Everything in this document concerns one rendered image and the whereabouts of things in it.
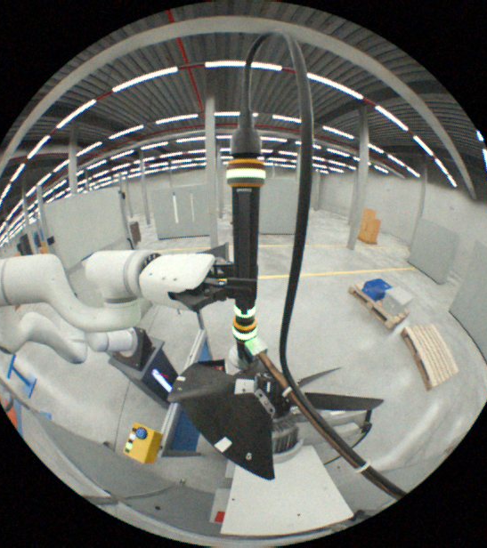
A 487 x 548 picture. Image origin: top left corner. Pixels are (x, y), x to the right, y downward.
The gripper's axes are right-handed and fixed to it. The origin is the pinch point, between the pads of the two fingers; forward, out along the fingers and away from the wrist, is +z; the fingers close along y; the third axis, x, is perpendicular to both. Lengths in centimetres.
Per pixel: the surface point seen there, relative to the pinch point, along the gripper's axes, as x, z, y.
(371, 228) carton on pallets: -88, 518, -635
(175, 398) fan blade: -45, -22, 7
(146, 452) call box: -56, -32, 32
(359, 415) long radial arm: -50, 44, 11
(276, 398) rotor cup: -40.4, 10.4, 3.1
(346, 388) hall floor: -164, 113, -41
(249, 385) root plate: -44.6, 1.8, -2.3
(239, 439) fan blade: -22.8, 1.2, 17.8
